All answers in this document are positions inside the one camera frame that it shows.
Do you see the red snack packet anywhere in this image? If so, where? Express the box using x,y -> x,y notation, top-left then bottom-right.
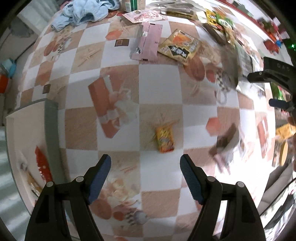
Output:
35,146 -> 53,183

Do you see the clear white snack packet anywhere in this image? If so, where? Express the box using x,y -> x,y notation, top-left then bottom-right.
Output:
18,151 -> 28,172

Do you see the white printed booklet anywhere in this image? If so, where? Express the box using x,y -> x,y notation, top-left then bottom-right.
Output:
235,42 -> 254,81

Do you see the yellow snack box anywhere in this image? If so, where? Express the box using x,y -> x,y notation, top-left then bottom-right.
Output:
275,123 -> 295,141

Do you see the pink white cookie packet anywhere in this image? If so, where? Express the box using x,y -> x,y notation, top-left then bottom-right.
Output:
209,123 -> 245,174

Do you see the golden snack bar packet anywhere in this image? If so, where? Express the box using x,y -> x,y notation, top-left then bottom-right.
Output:
26,172 -> 42,197

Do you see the small yellow candy packet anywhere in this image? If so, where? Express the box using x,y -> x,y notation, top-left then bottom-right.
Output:
156,125 -> 175,153

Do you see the white storage tray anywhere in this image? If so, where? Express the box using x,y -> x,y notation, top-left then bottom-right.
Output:
6,99 -> 66,212

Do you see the orange black snack bag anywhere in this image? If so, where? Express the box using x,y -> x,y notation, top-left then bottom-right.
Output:
158,29 -> 201,66

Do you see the checkered patterned tablecloth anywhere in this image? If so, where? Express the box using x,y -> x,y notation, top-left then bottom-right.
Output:
21,12 -> 274,240

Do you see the pink snack pouch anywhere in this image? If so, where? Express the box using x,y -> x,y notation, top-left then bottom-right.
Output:
130,22 -> 163,62

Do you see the green lidded jar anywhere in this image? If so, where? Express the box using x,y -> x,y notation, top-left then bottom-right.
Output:
121,0 -> 146,12

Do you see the light blue towel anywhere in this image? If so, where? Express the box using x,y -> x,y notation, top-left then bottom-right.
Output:
51,0 -> 120,32

